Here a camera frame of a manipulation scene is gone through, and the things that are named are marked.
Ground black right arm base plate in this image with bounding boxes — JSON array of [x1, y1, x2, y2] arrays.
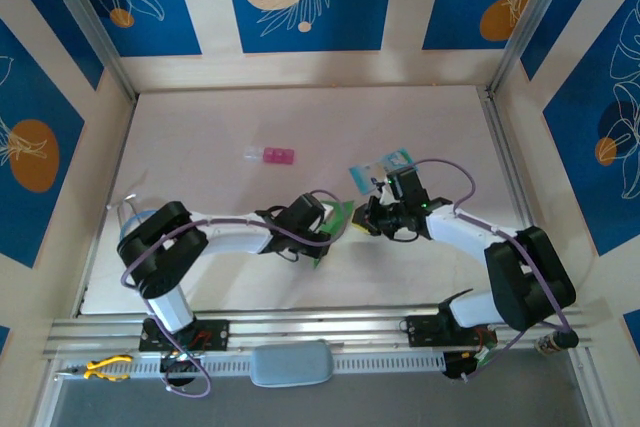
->
[[405, 314, 496, 348]]

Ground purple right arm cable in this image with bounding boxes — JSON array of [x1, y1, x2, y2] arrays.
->
[[409, 158, 571, 383]]

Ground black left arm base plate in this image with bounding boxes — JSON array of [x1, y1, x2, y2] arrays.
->
[[138, 317, 231, 353]]

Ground grey blue oblong pad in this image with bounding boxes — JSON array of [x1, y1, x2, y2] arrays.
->
[[248, 340, 335, 388]]

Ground slotted grey cable duct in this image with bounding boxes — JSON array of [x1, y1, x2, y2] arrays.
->
[[54, 350, 446, 384]]

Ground pink clear pill box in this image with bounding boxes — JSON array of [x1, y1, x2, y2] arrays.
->
[[243, 145, 297, 167]]

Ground yellow handled pliers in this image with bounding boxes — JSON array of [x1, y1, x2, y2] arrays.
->
[[55, 354, 135, 384]]

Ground aluminium table side rail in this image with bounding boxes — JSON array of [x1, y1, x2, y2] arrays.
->
[[477, 86, 565, 308]]

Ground green cloth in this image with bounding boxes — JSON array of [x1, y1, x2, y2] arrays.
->
[[312, 199, 356, 271]]

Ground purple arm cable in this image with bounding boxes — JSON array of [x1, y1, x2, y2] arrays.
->
[[121, 190, 347, 399], [409, 158, 571, 383]]

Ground blue tape roll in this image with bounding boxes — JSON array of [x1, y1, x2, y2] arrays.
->
[[122, 209, 157, 238]]

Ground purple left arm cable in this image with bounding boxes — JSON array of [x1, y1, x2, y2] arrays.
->
[[121, 190, 347, 399]]

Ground aluminium frame post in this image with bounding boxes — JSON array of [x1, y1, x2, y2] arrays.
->
[[37, 0, 139, 103], [487, 0, 581, 94]]

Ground white wire hook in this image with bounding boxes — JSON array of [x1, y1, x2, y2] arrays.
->
[[107, 193, 140, 221]]

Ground light blue snack packet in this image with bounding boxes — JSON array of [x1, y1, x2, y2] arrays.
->
[[348, 147, 419, 195]]

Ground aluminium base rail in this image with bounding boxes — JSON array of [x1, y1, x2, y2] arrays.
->
[[42, 304, 609, 361]]

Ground dark capped small bottle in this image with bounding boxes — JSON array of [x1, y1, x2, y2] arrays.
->
[[535, 326, 580, 357]]

